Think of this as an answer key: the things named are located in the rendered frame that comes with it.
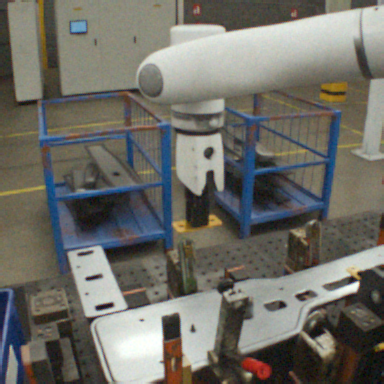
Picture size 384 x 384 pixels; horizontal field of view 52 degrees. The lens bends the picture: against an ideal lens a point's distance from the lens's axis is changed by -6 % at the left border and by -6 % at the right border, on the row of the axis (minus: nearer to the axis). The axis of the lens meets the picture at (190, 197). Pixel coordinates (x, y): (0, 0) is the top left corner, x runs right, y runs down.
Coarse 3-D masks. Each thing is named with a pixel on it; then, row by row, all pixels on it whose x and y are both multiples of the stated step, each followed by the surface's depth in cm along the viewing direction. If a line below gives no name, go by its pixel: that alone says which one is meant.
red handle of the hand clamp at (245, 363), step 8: (224, 352) 69; (232, 352) 68; (232, 360) 65; (240, 360) 62; (248, 360) 60; (256, 360) 59; (248, 368) 59; (256, 368) 57; (264, 368) 56; (264, 376) 57
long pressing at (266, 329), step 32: (352, 256) 110; (256, 288) 97; (288, 288) 97; (320, 288) 97; (352, 288) 96; (96, 320) 87; (128, 320) 87; (160, 320) 87; (192, 320) 87; (256, 320) 87; (288, 320) 87; (96, 352) 79; (128, 352) 78; (160, 352) 79; (192, 352) 79; (256, 352) 79
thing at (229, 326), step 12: (216, 288) 65; (228, 288) 64; (240, 288) 63; (228, 300) 61; (240, 300) 61; (228, 312) 62; (240, 312) 60; (228, 324) 64; (240, 324) 65; (216, 336) 67; (228, 336) 66; (216, 348) 68; (228, 348) 68
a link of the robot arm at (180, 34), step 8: (176, 32) 58; (184, 32) 57; (192, 32) 57; (200, 32) 57; (208, 32) 57; (216, 32) 58; (224, 32) 59; (176, 40) 59; (184, 40) 58; (192, 40) 57; (184, 104) 62; (192, 104) 61; (200, 104) 61; (208, 104) 61; (216, 104) 62; (176, 112) 63; (184, 112) 62; (192, 112) 62; (200, 112) 62; (208, 112) 62; (216, 112) 63
